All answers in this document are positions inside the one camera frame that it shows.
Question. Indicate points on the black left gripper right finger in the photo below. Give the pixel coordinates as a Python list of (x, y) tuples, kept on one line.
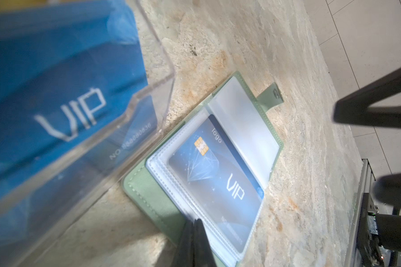
[(203, 256)]

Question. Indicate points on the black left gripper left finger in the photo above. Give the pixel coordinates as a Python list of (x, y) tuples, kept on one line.
[(184, 256)]

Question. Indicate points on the blue card in stand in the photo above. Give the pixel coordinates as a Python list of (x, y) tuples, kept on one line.
[(53, 110)]

